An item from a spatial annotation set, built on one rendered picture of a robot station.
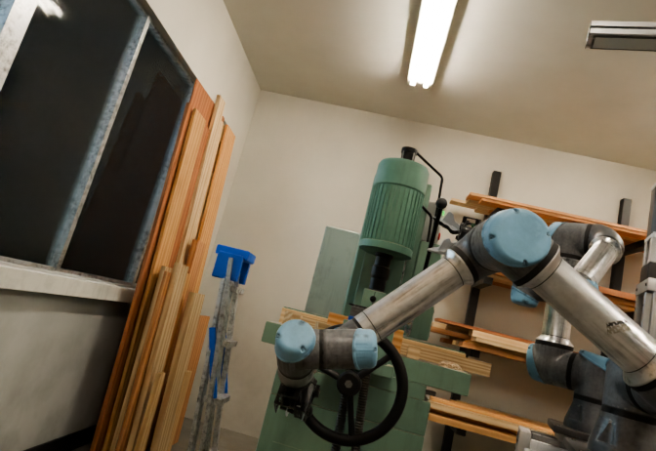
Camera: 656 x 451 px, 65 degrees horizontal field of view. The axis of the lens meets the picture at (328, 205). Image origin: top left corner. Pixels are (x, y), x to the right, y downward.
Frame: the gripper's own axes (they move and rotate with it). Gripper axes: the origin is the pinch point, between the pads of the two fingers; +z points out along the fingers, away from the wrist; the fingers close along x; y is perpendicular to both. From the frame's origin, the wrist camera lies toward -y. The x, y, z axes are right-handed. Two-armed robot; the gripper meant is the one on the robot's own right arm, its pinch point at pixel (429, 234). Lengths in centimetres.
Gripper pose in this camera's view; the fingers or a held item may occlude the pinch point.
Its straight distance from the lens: 158.9
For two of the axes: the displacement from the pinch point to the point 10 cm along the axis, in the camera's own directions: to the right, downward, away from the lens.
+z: -9.6, -2.2, 1.8
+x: -2.8, 6.0, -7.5
